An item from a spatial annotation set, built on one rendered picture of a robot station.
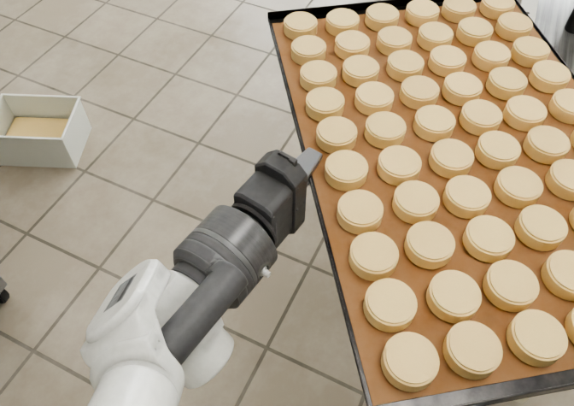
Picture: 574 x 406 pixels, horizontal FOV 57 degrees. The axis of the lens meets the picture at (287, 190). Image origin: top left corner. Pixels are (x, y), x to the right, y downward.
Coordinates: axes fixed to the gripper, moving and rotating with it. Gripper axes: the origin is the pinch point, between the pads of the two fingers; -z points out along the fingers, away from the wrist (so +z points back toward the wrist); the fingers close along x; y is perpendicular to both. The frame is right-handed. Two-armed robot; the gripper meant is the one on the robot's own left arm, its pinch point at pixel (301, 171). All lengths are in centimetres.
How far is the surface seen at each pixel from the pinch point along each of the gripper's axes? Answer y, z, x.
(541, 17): -10, -73, -16
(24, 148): 125, -15, -91
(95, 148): 114, -34, -101
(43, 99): 135, -33, -87
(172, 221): 67, -26, -100
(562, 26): -15, -73, -16
